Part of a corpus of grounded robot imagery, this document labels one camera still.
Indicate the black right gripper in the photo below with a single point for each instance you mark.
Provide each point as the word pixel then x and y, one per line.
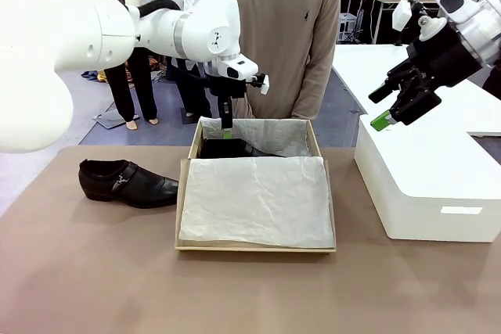
pixel 442 56

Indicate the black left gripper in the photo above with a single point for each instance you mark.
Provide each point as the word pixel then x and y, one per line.
pixel 231 89

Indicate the black leather buckle shoe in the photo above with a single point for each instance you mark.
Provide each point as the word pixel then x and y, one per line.
pixel 235 150
pixel 129 189

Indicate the white tissue wrapping paper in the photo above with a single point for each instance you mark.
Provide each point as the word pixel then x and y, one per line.
pixel 254 201

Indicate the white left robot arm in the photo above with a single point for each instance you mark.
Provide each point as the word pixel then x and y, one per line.
pixel 58 36

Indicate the brown cardboard shoe box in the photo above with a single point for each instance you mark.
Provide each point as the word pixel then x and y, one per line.
pixel 314 142

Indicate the white plastic storage bin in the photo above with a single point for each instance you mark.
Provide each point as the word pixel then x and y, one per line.
pixel 422 177

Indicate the white plastic crate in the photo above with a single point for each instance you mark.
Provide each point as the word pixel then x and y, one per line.
pixel 346 27

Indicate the mannequin with cream jacket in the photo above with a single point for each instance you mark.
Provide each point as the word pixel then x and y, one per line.
pixel 141 87

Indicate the person in dark clothes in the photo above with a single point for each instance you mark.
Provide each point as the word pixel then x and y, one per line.
pixel 494 85

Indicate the person in beige sweater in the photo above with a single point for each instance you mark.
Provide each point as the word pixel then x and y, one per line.
pixel 282 36

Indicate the grey workbench with robots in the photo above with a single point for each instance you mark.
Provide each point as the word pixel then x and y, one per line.
pixel 375 1

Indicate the pile of colourful clothes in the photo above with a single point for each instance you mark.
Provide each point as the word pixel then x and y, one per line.
pixel 92 75

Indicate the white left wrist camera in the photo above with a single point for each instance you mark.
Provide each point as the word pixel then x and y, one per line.
pixel 264 84

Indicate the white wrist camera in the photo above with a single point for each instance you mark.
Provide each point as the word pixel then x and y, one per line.
pixel 401 15
pixel 264 84

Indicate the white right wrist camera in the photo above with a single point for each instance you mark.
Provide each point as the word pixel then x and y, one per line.
pixel 401 15

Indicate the grey mannequin base plate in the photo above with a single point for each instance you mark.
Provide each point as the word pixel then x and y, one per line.
pixel 113 121

